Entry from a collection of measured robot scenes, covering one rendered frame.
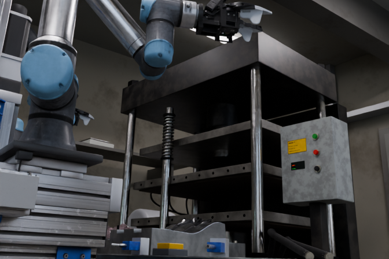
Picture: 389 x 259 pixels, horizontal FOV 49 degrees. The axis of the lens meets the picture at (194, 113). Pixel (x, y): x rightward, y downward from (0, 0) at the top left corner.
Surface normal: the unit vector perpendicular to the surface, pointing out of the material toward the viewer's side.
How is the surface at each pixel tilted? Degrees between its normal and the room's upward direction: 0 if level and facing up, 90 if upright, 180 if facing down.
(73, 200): 90
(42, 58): 98
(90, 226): 90
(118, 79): 90
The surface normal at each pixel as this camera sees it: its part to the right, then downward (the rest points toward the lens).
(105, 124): 0.61, -0.24
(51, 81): 0.20, -0.19
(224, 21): 0.21, -0.44
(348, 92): -0.79, -0.22
